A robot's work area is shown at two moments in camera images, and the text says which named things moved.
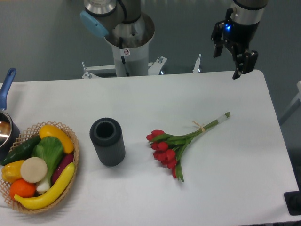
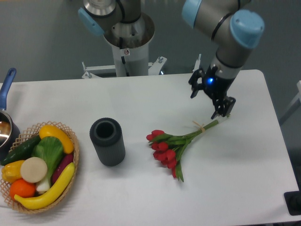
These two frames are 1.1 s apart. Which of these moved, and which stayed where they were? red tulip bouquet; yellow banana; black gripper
Moved: black gripper
Stayed: yellow banana; red tulip bouquet
